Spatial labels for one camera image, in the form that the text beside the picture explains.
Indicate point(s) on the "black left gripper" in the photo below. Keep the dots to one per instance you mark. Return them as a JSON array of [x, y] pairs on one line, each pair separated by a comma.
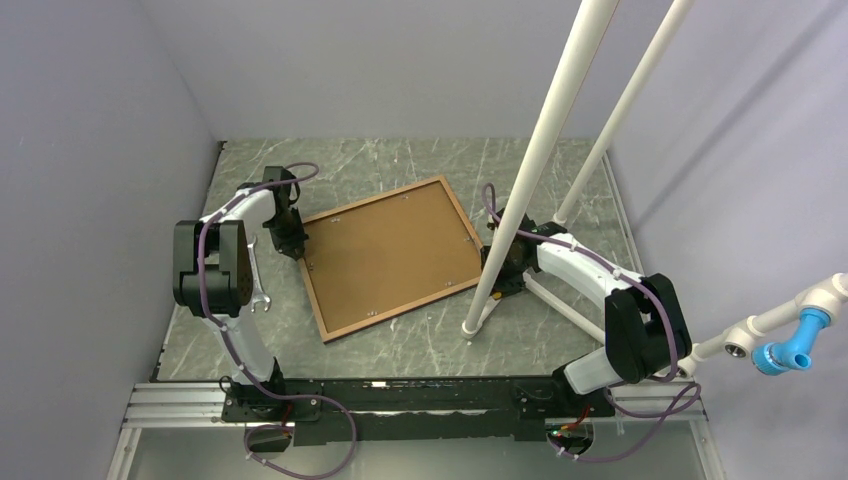
[[293, 246]]

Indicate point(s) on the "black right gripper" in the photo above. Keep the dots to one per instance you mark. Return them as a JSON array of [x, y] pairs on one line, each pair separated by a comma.
[[508, 287]]

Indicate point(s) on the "blue wooden picture frame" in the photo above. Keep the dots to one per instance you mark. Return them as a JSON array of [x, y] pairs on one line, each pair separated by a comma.
[[378, 258]]

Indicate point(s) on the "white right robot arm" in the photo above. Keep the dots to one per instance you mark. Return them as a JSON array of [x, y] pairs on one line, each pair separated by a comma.
[[643, 336]]

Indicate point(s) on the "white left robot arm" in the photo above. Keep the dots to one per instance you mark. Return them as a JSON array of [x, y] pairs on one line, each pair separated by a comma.
[[216, 274]]

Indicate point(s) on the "silver open-end wrench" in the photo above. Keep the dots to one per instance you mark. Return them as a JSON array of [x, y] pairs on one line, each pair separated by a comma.
[[260, 300]]

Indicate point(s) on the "blue pipe fitting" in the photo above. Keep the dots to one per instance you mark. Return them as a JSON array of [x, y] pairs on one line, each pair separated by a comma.
[[776, 358]]

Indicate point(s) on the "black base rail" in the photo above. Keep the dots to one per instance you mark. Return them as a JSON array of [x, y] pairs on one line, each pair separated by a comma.
[[523, 408]]

